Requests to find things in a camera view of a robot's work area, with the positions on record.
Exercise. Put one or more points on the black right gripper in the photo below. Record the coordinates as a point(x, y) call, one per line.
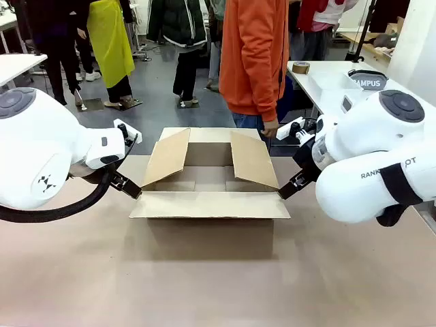
point(306, 160)

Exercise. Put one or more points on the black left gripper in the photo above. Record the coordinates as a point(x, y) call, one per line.
point(90, 173)

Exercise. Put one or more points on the brown cardboard box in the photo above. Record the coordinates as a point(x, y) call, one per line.
point(207, 204)

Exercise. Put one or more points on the person's left forearm orange sleeve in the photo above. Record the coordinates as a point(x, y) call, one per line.
point(270, 92)

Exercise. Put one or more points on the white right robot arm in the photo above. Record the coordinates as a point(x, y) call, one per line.
point(374, 136)

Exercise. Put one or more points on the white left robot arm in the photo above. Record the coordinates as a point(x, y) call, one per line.
point(41, 143)

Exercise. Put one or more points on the small open background cardboard box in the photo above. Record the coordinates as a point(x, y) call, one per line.
point(395, 25)

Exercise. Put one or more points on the person's left hand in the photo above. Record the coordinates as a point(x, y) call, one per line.
point(270, 128)

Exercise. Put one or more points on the dark square floor plate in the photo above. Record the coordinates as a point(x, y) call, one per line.
point(131, 103)
point(91, 104)
point(188, 104)

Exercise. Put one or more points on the dark blue chair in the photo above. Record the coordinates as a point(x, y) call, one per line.
point(293, 98)

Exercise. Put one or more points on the white rounded corner table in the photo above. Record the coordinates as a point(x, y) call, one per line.
point(301, 85)

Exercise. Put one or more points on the white plastic tray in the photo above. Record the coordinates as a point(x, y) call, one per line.
point(334, 85)

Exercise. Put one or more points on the brown tape roll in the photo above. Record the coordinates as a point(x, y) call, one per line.
point(301, 68)

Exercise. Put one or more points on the black bag with white lettering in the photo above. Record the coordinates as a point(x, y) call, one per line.
point(371, 81)

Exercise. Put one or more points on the person in orange hoodie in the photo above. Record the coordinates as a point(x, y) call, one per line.
point(248, 51)

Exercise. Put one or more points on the person in yellow apron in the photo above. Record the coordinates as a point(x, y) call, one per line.
point(110, 44)

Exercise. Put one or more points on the wooden background table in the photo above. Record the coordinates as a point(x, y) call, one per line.
point(371, 51)

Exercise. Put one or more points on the person in grey trousers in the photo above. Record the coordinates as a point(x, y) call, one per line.
point(215, 51)

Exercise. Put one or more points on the person in black clothes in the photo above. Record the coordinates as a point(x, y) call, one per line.
point(58, 41)

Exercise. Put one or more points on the white side table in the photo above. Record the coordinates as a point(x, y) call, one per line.
point(17, 68)

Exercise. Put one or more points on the person in red white top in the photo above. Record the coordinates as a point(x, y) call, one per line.
point(320, 24)

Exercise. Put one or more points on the person in dark striped jacket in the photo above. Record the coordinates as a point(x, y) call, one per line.
point(180, 27)

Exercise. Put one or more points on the black tripod pole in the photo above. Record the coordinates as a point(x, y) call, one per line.
point(364, 30)

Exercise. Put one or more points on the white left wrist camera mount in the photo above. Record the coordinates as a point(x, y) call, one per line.
point(133, 131)

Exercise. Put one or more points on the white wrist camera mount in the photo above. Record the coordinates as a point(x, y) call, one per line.
point(133, 131)
point(287, 128)

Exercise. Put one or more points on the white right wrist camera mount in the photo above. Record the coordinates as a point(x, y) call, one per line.
point(287, 128)

